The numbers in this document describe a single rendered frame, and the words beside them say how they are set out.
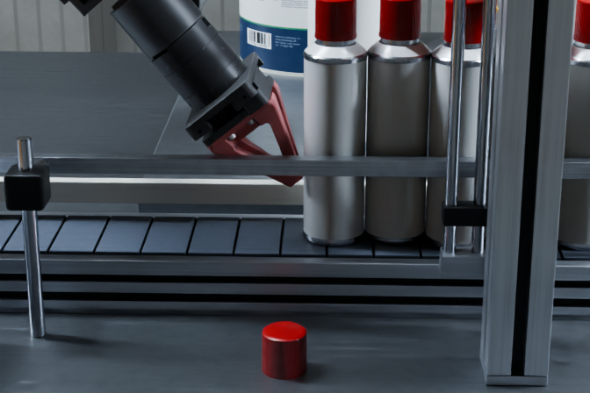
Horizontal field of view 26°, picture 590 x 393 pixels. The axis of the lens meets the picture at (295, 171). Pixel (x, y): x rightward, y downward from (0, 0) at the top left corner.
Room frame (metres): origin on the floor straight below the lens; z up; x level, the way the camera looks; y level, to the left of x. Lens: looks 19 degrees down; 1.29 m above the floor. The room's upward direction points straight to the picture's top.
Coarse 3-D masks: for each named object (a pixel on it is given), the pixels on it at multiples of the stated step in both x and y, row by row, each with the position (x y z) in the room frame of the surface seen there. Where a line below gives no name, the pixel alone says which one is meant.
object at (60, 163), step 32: (0, 160) 0.97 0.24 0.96; (64, 160) 0.97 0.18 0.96; (96, 160) 0.97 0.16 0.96; (128, 160) 0.97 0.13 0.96; (160, 160) 0.97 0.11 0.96; (192, 160) 0.97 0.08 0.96; (224, 160) 0.97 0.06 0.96; (256, 160) 0.97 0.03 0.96; (288, 160) 0.97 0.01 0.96; (320, 160) 0.97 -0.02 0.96; (352, 160) 0.97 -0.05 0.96; (384, 160) 0.96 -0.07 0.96; (416, 160) 0.96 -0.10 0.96; (576, 160) 0.96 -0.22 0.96
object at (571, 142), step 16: (576, 16) 1.00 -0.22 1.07; (576, 32) 0.99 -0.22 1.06; (576, 48) 0.99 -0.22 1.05; (576, 64) 0.98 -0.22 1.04; (576, 80) 0.98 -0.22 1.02; (576, 96) 0.98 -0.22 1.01; (576, 112) 0.98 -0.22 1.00; (576, 128) 0.98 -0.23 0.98; (576, 144) 0.98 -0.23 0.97; (576, 192) 0.97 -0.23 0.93; (560, 208) 0.98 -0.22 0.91; (576, 208) 0.97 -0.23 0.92; (560, 224) 0.98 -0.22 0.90; (576, 224) 0.97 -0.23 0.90; (560, 240) 0.98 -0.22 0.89; (576, 240) 0.97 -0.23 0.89
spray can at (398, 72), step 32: (384, 0) 1.00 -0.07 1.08; (416, 0) 1.00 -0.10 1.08; (384, 32) 1.00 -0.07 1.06; (416, 32) 1.00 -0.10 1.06; (384, 64) 0.99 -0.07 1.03; (416, 64) 0.99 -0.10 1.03; (384, 96) 0.99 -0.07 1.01; (416, 96) 0.99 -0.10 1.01; (384, 128) 0.99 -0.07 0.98; (416, 128) 0.99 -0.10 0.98; (384, 192) 0.99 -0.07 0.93; (416, 192) 0.99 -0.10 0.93; (384, 224) 0.99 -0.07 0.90; (416, 224) 0.99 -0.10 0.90
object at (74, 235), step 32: (0, 224) 1.03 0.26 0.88; (64, 224) 1.03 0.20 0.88; (96, 224) 1.03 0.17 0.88; (128, 224) 1.03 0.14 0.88; (160, 224) 1.03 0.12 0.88; (192, 224) 1.03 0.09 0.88; (224, 224) 1.03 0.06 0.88; (256, 224) 1.03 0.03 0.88; (288, 224) 1.03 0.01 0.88; (256, 256) 0.97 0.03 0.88; (288, 256) 0.97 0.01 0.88; (320, 256) 0.97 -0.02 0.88; (352, 256) 0.97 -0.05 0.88; (384, 256) 0.96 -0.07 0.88; (416, 256) 0.96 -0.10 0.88; (576, 256) 0.96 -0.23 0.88
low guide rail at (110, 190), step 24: (0, 192) 1.05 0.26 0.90; (72, 192) 1.05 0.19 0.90; (96, 192) 1.04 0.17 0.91; (120, 192) 1.04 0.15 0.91; (144, 192) 1.04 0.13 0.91; (168, 192) 1.04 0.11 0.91; (192, 192) 1.04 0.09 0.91; (216, 192) 1.04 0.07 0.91; (240, 192) 1.04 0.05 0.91; (264, 192) 1.04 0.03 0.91; (288, 192) 1.04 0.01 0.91
